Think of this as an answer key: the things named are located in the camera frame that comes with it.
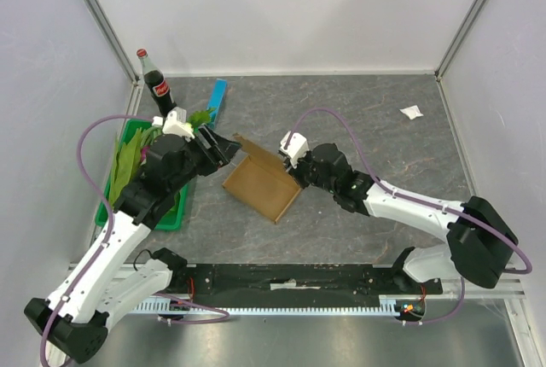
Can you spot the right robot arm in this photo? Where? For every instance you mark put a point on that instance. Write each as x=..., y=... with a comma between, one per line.
x=476, y=243

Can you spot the brown cardboard box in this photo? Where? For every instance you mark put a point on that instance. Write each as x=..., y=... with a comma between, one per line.
x=261, y=182

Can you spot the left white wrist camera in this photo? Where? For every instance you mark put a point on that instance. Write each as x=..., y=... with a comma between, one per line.
x=174, y=123

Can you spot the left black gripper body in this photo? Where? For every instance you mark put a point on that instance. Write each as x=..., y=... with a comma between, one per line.
x=206, y=160

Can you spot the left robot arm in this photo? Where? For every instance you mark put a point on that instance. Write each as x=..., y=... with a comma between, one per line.
x=78, y=315

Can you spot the blue slotted cable duct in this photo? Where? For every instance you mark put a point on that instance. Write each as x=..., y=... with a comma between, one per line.
x=166, y=307

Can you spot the green long beans bundle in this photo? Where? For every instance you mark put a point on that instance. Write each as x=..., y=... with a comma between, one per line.
x=148, y=135

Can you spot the purple eggplant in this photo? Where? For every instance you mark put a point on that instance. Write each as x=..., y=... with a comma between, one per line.
x=144, y=153

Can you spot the blue rectangular block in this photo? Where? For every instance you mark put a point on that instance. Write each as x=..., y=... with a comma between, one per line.
x=216, y=101

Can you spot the green leafy vegetable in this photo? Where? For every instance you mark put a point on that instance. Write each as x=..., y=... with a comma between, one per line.
x=126, y=161

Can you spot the green plastic tray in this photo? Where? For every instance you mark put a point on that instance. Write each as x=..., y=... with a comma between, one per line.
x=173, y=219

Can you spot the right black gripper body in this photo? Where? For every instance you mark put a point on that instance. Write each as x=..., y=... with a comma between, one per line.
x=294, y=171

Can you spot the cola glass bottle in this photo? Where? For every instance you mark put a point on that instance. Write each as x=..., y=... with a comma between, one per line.
x=156, y=82

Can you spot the white radish with leaves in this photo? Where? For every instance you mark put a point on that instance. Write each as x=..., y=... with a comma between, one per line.
x=202, y=117

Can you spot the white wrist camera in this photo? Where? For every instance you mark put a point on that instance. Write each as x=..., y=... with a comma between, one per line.
x=174, y=123
x=293, y=146

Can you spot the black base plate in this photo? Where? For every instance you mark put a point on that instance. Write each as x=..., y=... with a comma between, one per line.
x=235, y=285

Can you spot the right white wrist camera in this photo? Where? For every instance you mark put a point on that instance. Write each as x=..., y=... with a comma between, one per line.
x=293, y=146

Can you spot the white paper scrap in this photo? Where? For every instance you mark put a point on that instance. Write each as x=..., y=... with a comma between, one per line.
x=412, y=112

